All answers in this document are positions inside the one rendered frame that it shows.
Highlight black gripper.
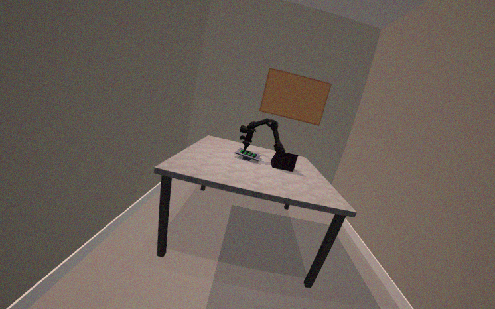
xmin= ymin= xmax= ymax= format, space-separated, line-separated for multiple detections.
xmin=242 ymin=134 xmax=253 ymax=150

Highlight grey switch panel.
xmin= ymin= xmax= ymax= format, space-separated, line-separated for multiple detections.
xmin=235 ymin=148 xmax=261 ymax=161

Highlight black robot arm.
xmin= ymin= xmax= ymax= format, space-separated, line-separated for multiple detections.
xmin=240 ymin=118 xmax=285 ymax=152

